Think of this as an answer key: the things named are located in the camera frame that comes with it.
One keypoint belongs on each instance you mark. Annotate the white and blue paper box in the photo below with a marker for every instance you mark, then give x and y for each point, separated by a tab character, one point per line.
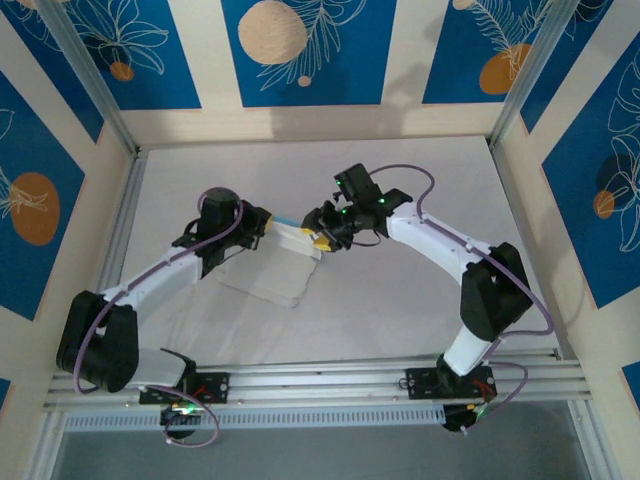
270	280

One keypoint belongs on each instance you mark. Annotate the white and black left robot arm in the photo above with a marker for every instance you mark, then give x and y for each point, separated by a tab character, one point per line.
165	272

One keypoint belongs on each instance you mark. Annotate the black arm base unit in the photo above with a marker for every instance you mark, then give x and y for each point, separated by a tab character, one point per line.
170	422
455	420

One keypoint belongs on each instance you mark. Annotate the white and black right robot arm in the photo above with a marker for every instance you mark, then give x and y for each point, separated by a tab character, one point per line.
430	235

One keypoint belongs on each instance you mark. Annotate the aluminium side rail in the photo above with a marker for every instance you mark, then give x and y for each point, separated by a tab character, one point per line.
131	200

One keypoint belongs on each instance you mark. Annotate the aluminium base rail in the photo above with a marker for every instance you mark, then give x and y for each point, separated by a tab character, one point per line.
320	385

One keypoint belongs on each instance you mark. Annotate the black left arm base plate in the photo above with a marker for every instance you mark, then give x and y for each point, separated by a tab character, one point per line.
215	387

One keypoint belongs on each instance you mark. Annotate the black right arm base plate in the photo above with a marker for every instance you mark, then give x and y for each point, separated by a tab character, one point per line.
420	382

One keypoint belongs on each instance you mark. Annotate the aluminium frame post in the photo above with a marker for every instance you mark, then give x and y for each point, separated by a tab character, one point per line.
91	75
534	75

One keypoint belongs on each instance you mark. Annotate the aluminium frame leg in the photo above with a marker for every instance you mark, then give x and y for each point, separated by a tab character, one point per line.
47	450
587	445

